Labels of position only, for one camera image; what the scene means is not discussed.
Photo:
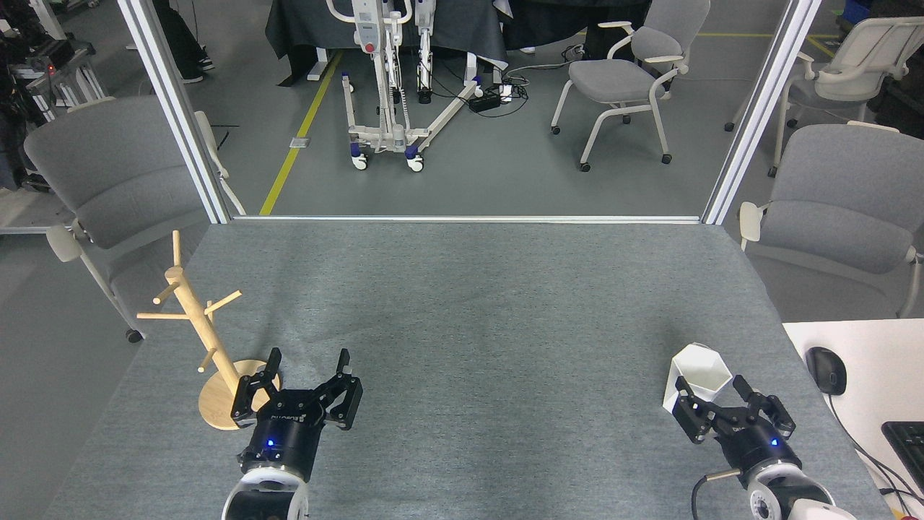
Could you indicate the wooden cup rack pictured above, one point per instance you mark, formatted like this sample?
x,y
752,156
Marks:
x,y
216,404

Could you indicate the silver floor plate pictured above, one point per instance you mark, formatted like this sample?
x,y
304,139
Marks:
x,y
300,142

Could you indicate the black power strip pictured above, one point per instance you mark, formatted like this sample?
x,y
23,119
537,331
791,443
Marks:
x,y
485,100

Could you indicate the white desk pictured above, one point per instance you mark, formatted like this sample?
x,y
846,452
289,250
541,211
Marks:
x,y
873,361

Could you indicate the metal equipment rack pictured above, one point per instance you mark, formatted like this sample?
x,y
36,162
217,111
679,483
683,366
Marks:
x,y
43,79

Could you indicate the grey chair with white frame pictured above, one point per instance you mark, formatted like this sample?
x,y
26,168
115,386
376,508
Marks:
x,y
123,173
844,209
613,79

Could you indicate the dark table cloth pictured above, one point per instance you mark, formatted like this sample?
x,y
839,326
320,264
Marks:
x,y
303,25

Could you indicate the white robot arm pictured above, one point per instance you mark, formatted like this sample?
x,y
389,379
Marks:
x,y
260,498
779,498

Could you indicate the black computer mouse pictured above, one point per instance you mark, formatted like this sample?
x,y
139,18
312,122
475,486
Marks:
x,y
826,372

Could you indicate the silver frame post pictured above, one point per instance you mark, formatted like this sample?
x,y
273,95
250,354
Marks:
x,y
184,123
758,115

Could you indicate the white hexagonal cup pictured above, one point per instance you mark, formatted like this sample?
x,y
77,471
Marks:
x,y
696,368

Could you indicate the black keyboard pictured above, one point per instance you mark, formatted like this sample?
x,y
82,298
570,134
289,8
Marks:
x,y
908,444

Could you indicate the white mesh-back chair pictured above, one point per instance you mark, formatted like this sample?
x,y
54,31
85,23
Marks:
x,y
859,68

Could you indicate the person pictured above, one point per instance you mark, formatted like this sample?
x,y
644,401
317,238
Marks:
x,y
184,50

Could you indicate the white wheeled stand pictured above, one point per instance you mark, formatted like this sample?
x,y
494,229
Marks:
x,y
393,133

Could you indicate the silver frame crossbar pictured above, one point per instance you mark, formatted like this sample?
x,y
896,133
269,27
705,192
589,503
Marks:
x,y
469,219

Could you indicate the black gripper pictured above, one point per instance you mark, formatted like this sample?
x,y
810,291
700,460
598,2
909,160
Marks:
x,y
758,451
285,437

